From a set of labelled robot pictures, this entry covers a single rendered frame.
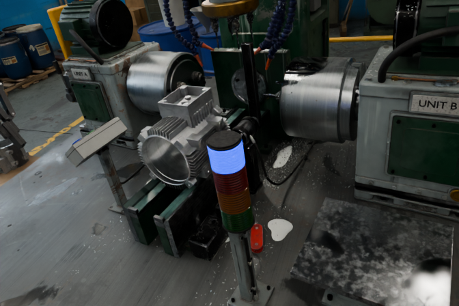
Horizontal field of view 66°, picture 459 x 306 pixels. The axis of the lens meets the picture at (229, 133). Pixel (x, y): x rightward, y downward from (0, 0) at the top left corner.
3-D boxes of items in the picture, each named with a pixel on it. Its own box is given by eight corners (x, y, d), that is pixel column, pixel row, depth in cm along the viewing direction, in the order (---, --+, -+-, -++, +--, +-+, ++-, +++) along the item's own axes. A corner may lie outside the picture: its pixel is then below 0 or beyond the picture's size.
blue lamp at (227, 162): (222, 152, 65) (218, 131, 62) (251, 158, 62) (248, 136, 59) (204, 171, 60) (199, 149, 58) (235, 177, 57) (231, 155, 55)
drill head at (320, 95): (286, 110, 130) (281, 44, 117) (409, 125, 109) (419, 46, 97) (257, 145, 112) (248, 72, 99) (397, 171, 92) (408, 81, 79)
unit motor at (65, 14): (106, 87, 172) (75, -4, 151) (157, 93, 155) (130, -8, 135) (62, 110, 153) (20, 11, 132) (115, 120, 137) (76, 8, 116)
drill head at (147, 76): (151, 95, 162) (136, 42, 150) (218, 103, 144) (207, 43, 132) (112, 120, 144) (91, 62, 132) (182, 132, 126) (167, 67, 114)
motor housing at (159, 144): (185, 147, 116) (173, 94, 107) (235, 156, 107) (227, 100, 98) (147, 182, 102) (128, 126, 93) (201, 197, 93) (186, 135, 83)
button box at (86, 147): (119, 137, 111) (108, 124, 110) (128, 128, 106) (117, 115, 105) (75, 168, 99) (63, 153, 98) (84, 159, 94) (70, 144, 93)
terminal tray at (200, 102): (186, 106, 107) (182, 85, 103) (216, 110, 102) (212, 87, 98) (162, 126, 98) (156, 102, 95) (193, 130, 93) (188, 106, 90)
